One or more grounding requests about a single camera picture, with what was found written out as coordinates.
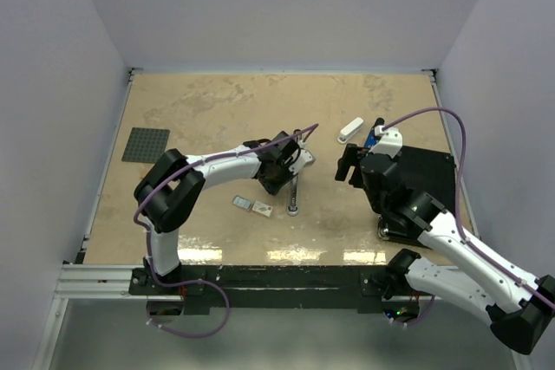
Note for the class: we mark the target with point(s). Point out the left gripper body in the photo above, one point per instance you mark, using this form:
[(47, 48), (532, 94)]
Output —
[(277, 178)]

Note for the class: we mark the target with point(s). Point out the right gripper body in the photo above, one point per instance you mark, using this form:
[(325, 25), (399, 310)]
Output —
[(368, 192)]

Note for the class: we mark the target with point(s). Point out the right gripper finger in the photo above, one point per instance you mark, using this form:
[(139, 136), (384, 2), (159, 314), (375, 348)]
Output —
[(356, 179), (349, 158)]

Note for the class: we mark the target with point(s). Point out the blue black stapler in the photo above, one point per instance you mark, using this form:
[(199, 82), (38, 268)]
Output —
[(371, 138)]

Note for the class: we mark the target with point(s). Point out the silver black stapler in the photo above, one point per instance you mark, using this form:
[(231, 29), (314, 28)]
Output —
[(292, 206)]

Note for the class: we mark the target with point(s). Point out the white staple box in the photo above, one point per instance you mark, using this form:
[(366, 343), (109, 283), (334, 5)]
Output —
[(262, 209)]

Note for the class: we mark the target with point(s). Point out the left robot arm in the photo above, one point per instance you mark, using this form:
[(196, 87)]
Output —
[(167, 194)]

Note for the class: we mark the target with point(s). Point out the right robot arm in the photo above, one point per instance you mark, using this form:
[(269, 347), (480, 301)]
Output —
[(516, 305)]

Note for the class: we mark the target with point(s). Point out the white stapler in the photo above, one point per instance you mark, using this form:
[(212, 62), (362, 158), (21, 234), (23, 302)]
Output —
[(348, 131)]

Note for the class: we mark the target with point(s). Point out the black case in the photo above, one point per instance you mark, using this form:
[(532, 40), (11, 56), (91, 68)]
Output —
[(421, 187)]

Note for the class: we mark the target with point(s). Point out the grey lego baseplate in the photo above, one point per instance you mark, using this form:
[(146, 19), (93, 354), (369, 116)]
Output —
[(145, 145)]

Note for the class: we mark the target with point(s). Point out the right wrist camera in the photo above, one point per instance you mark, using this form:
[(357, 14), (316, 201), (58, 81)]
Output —
[(388, 141)]

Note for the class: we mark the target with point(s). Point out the black base frame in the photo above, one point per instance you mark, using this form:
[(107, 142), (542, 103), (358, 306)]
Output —
[(204, 287)]

